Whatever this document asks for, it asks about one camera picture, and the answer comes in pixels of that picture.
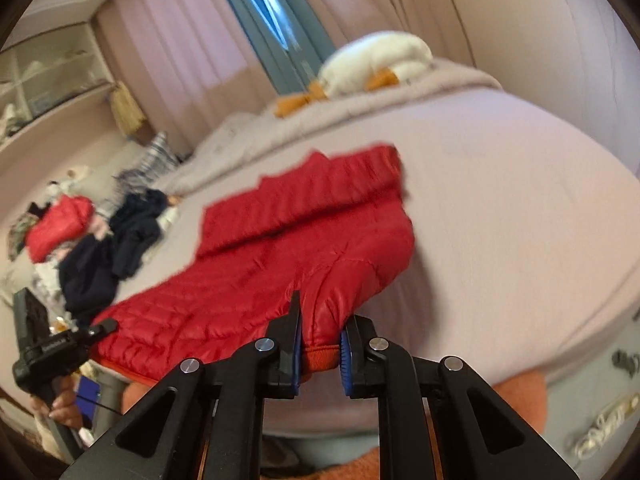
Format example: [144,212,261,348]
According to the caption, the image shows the white folded garment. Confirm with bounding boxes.
[155,206,180,235]

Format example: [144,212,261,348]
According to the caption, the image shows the red down jacket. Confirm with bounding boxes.
[92,144,414,385]

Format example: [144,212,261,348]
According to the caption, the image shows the yellow hanging cloth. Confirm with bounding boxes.
[108,81,146,136]

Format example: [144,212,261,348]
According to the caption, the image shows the teal curtain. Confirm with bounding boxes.
[228,0,335,94]

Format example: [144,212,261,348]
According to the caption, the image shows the pink beige curtain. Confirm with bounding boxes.
[93,0,475,152]

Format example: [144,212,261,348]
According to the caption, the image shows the white goose plush toy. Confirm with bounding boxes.
[273,30,434,118]

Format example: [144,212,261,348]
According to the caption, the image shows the plaid pillow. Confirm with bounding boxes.
[115,131,180,195]

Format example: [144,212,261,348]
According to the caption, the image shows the pink bed sheet mattress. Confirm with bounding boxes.
[112,88,639,436]

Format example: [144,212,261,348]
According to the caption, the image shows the wall shelf cabinet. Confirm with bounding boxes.
[1,24,114,143]

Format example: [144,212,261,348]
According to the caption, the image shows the small plush toys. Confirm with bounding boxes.
[43,165,92,204]

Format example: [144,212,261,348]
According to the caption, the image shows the dark navy clothes pile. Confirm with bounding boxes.
[58,188,169,327]

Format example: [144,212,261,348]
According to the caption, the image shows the folded red puffer jacket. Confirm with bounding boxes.
[26,195,94,263]

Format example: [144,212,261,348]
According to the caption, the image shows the grey folded duvet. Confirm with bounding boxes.
[152,58,502,196]

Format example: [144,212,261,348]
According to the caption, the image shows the white charging cable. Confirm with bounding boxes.
[569,391,640,461]

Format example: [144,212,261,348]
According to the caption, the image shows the person's left hand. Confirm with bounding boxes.
[29,376,92,430]

